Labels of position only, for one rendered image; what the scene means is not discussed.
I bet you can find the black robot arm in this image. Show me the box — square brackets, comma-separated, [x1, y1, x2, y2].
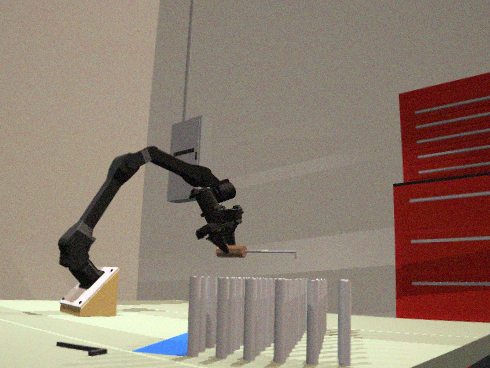
[58, 145, 244, 290]

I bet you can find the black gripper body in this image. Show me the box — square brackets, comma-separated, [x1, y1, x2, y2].
[195, 202, 242, 240]

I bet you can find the dark grey l-shaped hook tool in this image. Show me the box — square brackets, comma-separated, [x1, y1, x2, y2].
[56, 342, 108, 356]

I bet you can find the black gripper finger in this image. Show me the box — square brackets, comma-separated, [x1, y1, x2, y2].
[224, 225, 237, 246]
[206, 229, 229, 254]

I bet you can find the wooden-handled tool with metal shaft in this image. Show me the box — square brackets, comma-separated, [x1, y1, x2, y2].
[216, 246, 297, 258]

